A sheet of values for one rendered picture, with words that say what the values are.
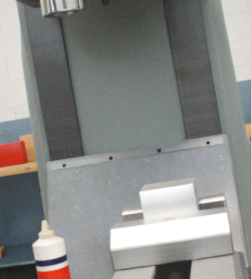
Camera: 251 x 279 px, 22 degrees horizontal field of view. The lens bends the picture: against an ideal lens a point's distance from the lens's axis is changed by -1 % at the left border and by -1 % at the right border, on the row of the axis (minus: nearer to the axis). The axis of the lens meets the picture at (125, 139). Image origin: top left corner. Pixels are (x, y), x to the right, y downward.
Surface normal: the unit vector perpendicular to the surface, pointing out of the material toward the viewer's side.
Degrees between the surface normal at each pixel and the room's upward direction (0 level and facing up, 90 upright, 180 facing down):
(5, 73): 90
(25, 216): 90
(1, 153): 90
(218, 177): 63
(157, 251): 90
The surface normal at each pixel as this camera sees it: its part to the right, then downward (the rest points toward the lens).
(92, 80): -0.15, 0.07
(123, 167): -0.21, -0.37
